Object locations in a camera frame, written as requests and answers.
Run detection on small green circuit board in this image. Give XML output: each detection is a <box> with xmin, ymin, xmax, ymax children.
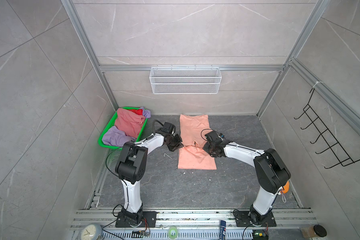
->
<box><xmin>252</xmin><ymin>230</ymin><xmax>269</xmax><ymax>240</ymax></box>

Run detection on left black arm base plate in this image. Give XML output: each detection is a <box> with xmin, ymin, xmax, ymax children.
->
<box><xmin>115</xmin><ymin>211</ymin><xmax>157</xmax><ymax>228</ymax></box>

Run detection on green tape roll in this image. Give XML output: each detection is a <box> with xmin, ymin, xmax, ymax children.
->
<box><xmin>168</xmin><ymin>226</ymin><xmax>179</xmax><ymax>240</ymax></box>

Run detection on red t-shirt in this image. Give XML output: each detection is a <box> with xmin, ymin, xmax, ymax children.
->
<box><xmin>129</xmin><ymin>109</ymin><xmax>144</xmax><ymax>116</ymax></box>

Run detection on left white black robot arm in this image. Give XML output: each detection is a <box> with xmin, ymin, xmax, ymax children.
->
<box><xmin>115</xmin><ymin>120</ymin><xmax>183</xmax><ymax>226</ymax></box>

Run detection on brown jar black lid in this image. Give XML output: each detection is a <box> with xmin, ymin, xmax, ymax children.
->
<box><xmin>300</xmin><ymin>225</ymin><xmax>328</xmax><ymax>239</ymax></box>

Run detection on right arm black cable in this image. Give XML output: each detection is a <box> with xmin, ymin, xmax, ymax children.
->
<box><xmin>200</xmin><ymin>128</ymin><xmax>286</xmax><ymax>205</ymax></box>

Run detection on lavender purple t-shirt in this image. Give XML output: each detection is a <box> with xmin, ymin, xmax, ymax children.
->
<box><xmin>101</xmin><ymin>106</ymin><xmax>152</xmax><ymax>148</ymax></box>

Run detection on blue spray can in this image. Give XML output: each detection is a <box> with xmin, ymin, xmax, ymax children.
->
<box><xmin>219</xmin><ymin>220</ymin><xmax>227</xmax><ymax>240</ymax></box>

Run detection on small black circuit board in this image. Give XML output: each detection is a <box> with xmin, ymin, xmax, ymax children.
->
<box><xmin>131</xmin><ymin>230</ymin><xmax>151</xmax><ymax>238</ymax></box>

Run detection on orange shark plush toy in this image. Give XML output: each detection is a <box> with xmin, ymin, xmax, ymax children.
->
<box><xmin>280</xmin><ymin>181</ymin><xmax>290</xmax><ymax>194</ymax></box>

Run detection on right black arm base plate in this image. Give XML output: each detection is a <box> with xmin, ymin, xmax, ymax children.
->
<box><xmin>233</xmin><ymin>210</ymin><xmax>277</xmax><ymax>227</ymax></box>

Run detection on dusty rose t-shirt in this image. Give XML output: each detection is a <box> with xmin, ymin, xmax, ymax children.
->
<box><xmin>115</xmin><ymin>108</ymin><xmax>146</xmax><ymax>139</ymax></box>

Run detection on peach pink printed t-shirt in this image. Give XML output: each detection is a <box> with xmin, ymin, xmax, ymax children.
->
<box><xmin>178</xmin><ymin>115</ymin><xmax>217</xmax><ymax>170</ymax></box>

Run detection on white wire mesh wall basket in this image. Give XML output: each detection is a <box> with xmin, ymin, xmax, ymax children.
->
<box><xmin>149</xmin><ymin>67</ymin><xmax>222</xmax><ymax>95</ymax></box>

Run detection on black wire hook rack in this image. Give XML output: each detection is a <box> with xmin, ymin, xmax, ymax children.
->
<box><xmin>294</xmin><ymin>88</ymin><xmax>360</xmax><ymax>170</ymax></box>

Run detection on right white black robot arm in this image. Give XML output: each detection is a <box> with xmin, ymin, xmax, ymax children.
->
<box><xmin>201</xmin><ymin>130</ymin><xmax>291</xmax><ymax>226</ymax></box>

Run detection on aluminium mounting rail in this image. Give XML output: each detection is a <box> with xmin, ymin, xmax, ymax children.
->
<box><xmin>70</xmin><ymin>209</ymin><xmax>318</xmax><ymax>240</ymax></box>

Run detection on white analog clock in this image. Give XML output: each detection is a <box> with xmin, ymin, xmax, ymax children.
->
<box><xmin>80</xmin><ymin>223</ymin><xmax>103</xmax><ymax>240</ymax></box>

